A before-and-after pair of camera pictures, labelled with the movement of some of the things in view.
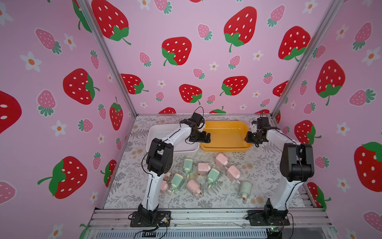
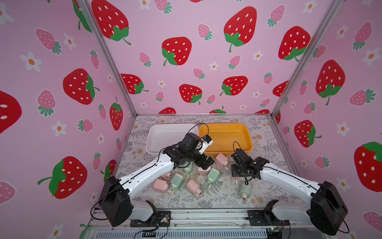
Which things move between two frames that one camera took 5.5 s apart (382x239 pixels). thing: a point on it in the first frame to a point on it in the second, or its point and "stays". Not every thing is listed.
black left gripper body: x=200 y=136 to x=198 y=159
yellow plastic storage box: x=226 y=136 stays
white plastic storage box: x=159 y=131 stays
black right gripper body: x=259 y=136 to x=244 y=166
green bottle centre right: x=213 y=177 stays
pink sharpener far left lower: x=164 y=187 stays
